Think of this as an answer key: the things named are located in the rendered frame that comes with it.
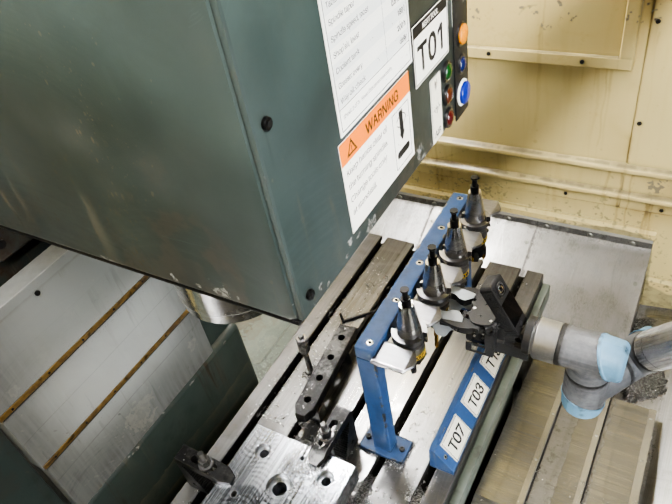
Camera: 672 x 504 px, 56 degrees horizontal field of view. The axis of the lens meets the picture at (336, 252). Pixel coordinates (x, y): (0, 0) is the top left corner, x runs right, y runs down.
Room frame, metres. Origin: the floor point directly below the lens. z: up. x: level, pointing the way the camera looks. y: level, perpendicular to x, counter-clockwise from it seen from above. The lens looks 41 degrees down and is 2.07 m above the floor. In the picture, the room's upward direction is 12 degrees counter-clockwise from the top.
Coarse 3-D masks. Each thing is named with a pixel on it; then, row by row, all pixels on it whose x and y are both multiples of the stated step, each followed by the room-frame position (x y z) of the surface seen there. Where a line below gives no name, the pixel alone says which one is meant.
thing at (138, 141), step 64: (0, 0) 0.55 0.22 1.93; (64, 0) 0.50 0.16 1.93; (128, 0) 0.46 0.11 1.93; (192, 0) 0.42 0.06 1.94; (256, 0) 0.45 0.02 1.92; (448, 0) 0.73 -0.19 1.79; (0, 64) 0.58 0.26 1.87; (64, 64) 0.52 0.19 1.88; (128, 64) 0.47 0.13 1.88; (192, 64) 0.43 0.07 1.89; (256, 64) 0.44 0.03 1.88; (320, 64) 0.50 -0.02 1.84; (0, 128) 0.61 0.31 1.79; (64, 128) 0.55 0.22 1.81; (128, 128) 0.49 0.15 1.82; (192, 128) 0.45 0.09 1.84; (256, 128) 0.42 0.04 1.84; (320, 128) 0.49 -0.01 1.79; (0, 192) 0.66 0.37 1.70; (64, 192) 0.58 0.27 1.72; (128, 192) 0.52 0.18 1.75; (192, 192) 0.46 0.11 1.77; (256, 192) 0.42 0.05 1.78; (320, 192) 0.47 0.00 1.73; (128, 256) 0.55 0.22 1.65; (192, 256) 0.48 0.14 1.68; (256, 256) 0.43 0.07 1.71; (320, 256) 0.46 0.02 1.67
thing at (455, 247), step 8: (448, 224) 0.92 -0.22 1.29; (448, 232) 0.91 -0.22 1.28; (456, 232) 0.90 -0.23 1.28; (448, 240) 0.90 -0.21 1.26; (456, 240) 0.89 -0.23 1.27; (464, 240) 0.90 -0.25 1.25; (448, 248) 0.90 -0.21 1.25; (456, 248) 0.89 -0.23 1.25; (464, 248) 0.90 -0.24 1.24; (448, 256) 0.90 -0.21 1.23; (456, 256) 0.89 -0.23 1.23
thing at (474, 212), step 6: (468, 192) 1.00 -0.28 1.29; (480, 192) 0.99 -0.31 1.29; (468, 198) 1.00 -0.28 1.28; (474, 198) 0.99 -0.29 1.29; (480, 198) 0.99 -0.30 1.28; (468, 204) 0.99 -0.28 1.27; (474, 204) 0.98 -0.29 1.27; (480, 204) 0.98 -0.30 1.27; (468, 210) 0.99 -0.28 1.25; (474, 210) 0.98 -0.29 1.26; (480, 210) 0.98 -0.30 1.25; (468, 216) 0.99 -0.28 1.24; (474, 216) 0.98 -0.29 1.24; (480, 216) 0.98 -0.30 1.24; (468, 222) 0.99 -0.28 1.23; (474, 222) 0.98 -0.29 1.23; (480, 222) 0.98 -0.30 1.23
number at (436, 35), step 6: (444, 18) 0.71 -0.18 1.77; (438, 24) 0.70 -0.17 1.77; (444, 24) 0.71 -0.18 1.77; (432, 30) 0.68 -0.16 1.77; (438, 30) 0.70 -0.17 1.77; (444, 30) 0.71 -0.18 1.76; (432, 36) 0.68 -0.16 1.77; (438, 36) 0.70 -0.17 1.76; (444, 36) 0.71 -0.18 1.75; (432, 42) 0.68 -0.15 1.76; (438, 42) 0.69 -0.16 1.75; (444, 42) 0.71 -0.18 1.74; (432, 48) 0.68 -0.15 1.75; (438, 48) 0.69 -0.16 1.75; (444, 48) 0.71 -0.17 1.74; (432, 54) 0.68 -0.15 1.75; (438, 54) 0.69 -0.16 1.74; (432, 60) 0.68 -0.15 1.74
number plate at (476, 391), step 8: (472, 376) 0.81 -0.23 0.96; (472, 384) 0.79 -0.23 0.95; (480, 384) 0.80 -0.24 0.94; (472, 392) 0.78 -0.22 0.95; (480, 392) 0.78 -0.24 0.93; (464, 400) 0.76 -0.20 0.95; (472, 400) 0.76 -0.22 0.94; (480, 400) 0.77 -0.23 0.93; (472, 408) 0.75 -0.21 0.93; (480, 408) 0.75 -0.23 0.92
